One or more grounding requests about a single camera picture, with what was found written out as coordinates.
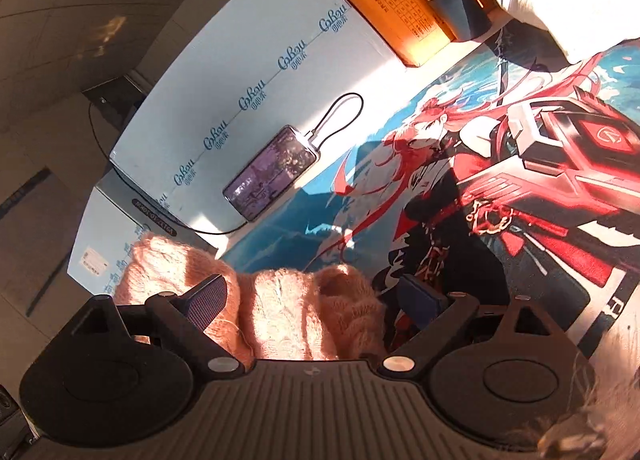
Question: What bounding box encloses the black smartphone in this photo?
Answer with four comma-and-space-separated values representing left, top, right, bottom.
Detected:
222, 125, 319, 222

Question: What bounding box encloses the anime printed desk mat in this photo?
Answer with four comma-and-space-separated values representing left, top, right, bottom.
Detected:
226, 33, 639, 368

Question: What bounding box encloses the light blue cardboard box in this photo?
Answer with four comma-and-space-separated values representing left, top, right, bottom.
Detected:
111, 0, 400, 232
67, 170, 212, 294

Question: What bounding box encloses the pink knitted sweater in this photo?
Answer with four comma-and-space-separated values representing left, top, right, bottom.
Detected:
114, 234, 386, 367

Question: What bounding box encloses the right light blue cardboard box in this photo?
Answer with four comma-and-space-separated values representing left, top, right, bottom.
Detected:
111, 0, 400, 232

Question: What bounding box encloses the left light blue cardboard box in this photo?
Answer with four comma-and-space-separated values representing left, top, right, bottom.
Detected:
67, 170, 212, 294

